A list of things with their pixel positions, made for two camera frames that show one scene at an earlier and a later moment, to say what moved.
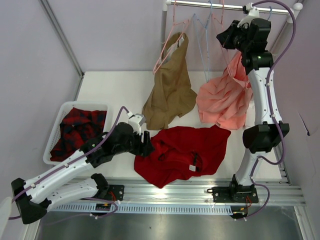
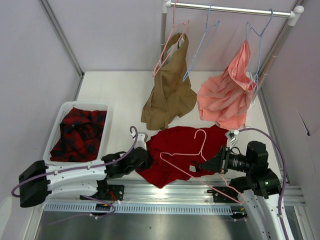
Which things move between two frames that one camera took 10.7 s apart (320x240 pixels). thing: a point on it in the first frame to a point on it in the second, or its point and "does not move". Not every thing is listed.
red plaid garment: x=77 y=127 does not move
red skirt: x=181 y=152 does not move
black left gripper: x=147 y=147 to x=147 y=163
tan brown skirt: x=172 y=93 does not move
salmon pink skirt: x=225 y=99 does not move
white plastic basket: x=97 y=106 does not move
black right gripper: x=225 y=35 to x=222 y=162
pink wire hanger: x=213 y=15 to x=201 y=153
